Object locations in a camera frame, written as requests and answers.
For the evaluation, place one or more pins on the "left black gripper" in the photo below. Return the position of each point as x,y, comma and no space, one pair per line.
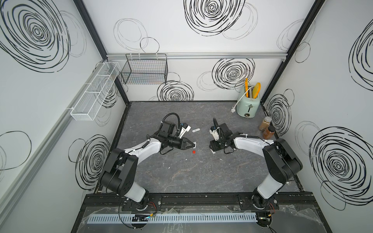
182,144

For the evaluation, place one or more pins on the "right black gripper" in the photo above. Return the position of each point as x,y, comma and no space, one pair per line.
213,147

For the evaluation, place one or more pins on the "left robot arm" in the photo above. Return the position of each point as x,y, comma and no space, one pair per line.
118,174

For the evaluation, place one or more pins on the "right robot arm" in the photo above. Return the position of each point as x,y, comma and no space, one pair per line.
282,162

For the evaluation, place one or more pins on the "mint green toaster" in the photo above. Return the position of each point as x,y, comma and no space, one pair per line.
247,107

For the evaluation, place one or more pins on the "spice jar black lid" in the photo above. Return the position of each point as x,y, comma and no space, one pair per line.
269,132

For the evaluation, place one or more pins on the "spice jar silver lid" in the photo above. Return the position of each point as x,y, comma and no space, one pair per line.
265,123

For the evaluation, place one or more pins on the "yellow spatula right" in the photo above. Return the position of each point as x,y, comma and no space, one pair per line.
256,90

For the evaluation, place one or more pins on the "orange spatula left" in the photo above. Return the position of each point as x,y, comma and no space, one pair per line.
246,87

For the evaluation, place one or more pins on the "white mesh shelf basket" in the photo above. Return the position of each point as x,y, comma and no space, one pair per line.
98,87

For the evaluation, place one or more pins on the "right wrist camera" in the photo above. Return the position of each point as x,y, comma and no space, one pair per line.
215,134

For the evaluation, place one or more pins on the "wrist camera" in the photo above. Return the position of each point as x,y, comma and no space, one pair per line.
215,134
184,128

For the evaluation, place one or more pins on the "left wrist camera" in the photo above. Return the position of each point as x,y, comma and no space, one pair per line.
184,128

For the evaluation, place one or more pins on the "grey slotted cable duct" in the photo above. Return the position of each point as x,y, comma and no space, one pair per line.
172,218

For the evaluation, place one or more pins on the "black wire basket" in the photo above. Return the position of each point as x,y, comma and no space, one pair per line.
144,68

